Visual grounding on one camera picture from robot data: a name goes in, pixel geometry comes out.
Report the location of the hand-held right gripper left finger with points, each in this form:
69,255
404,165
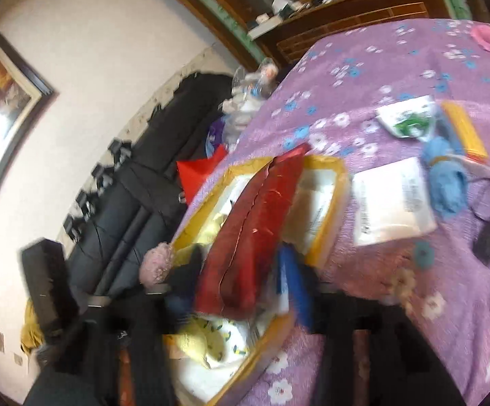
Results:
185,275

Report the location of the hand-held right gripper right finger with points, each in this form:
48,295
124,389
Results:
297,287

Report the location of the pink plush bear toy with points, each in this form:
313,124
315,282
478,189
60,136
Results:
156,262

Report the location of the yellow towel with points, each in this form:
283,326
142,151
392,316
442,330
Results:
192,344

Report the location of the yellow taped box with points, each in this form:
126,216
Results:
325,220

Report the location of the red snack packet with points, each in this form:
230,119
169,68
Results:
249,228

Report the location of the yellow cloth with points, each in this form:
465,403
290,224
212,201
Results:
32,330

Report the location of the lemon print packet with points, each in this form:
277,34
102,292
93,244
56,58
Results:
228,340

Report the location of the white liner cloth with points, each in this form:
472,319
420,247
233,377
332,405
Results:
312,207

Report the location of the black long bag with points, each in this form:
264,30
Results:
143,177

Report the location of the red paper bag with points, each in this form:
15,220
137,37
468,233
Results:
198,169

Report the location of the white printed packet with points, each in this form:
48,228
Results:
391,203

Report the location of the blue cloth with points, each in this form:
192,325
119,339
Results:
448,177

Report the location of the clear plastic bottles bag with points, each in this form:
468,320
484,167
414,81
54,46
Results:
249,93

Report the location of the white green packet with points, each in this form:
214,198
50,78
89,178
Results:
408,118

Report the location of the yellow orange box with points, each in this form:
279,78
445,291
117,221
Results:
465,131

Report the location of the purple floral tablecloth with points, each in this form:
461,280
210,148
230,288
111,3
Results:
397,72

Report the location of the wooden cabinet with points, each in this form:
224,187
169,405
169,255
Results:
355,12

